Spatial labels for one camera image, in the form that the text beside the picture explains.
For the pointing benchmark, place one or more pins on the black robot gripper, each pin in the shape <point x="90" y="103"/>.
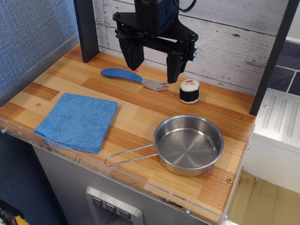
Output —
<point x="155" y="24"/>

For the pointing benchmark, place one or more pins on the black and white sushi roll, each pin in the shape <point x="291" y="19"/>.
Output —
<point x="189" y="91"/>

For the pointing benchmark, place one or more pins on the small steel pan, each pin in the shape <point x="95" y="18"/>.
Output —
<point x="188" y="145"/>

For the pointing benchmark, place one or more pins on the blue folded cloth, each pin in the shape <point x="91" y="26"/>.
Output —
<point x="78" y="122"/>

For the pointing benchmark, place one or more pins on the clear acrylic table guard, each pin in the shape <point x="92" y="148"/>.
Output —
<point x="158" y="196"/>

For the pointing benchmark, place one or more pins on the white ribbed side cabinet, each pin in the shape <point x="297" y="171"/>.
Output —
<point x="273" y="150"/>

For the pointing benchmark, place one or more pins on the grey dispenser button panel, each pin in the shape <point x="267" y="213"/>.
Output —
<point x="109" y="210"/>

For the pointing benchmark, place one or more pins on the yellow black object on floor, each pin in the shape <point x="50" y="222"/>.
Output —
<point x="6" y="218"/>

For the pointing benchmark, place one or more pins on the blue handled metal fork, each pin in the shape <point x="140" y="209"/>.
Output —
<point x="121" y="73"/>

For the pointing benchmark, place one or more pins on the black left support post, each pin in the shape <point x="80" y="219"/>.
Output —
<point x="87" y="31"/>

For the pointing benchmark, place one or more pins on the black support post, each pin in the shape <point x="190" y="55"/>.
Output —
<point x="274" y="55"/>
<point x="87" y="31"/>

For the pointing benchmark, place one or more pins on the black right support post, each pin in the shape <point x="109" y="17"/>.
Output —
<point x="274" y="55"/>

